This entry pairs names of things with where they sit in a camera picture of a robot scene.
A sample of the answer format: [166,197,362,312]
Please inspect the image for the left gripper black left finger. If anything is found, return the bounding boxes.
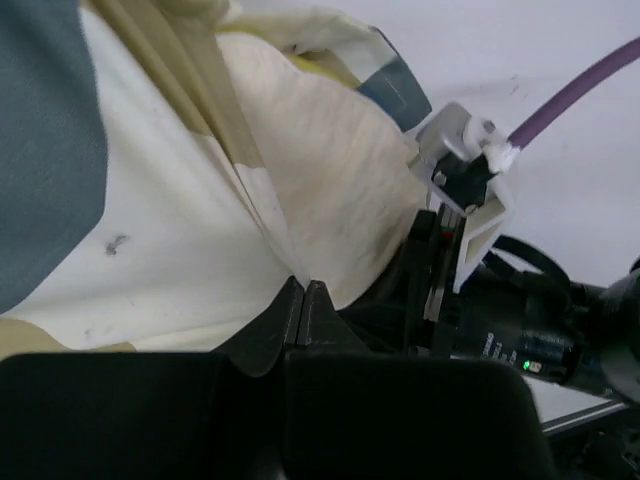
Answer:
[1,280,304,479]

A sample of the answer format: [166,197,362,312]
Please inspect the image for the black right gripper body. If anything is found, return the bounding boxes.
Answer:
[344,209,584,384]

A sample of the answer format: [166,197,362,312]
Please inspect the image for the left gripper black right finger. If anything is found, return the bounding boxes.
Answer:
[282,279,556,480]

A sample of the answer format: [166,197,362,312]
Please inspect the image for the blue beige plaid pillowcase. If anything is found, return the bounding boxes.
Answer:
[1,1,431,356]

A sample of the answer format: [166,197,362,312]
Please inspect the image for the cream pillow with duck patch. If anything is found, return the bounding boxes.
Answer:
[217,32,427,308]

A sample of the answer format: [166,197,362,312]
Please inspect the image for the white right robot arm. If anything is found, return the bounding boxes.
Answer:
[341,209,639,479]

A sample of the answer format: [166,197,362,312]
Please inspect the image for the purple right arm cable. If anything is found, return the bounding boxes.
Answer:
[507,37,640,151]

